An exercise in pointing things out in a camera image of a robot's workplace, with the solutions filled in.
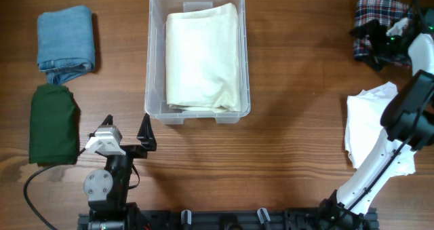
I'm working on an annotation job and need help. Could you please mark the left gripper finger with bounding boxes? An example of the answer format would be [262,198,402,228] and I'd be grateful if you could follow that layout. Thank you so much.
[88,115,113,137]
[136,113,157,151]

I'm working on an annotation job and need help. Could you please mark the folded dark green cloth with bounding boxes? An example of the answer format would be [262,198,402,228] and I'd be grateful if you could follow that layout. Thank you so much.
[28,84,79,165]

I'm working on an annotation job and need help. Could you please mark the cream cloth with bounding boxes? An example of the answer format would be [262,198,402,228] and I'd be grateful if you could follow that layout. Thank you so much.
[165,3,241,113]

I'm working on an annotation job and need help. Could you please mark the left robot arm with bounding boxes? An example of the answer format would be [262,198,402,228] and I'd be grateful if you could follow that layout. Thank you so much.
[77,114,157,230]

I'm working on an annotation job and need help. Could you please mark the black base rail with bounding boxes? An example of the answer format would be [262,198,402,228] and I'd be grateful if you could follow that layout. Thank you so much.
[77,208,378,230]

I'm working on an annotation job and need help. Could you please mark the folded white cloth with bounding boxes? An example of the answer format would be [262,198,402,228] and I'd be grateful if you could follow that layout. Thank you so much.
[344,82,397,169]

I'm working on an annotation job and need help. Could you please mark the plaid flannel shirt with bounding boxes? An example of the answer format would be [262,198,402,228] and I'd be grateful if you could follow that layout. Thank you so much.
[349,0,414,62]

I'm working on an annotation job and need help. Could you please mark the clear plastic storage bin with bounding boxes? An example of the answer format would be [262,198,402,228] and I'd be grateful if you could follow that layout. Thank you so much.
[144,0,251,125]

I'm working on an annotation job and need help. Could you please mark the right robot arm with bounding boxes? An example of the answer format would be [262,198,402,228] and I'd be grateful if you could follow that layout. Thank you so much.
[315,8,433,229]

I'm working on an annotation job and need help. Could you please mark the folded blue denim jeans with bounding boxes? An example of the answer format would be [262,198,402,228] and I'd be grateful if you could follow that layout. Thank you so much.
[37,5,96,85]

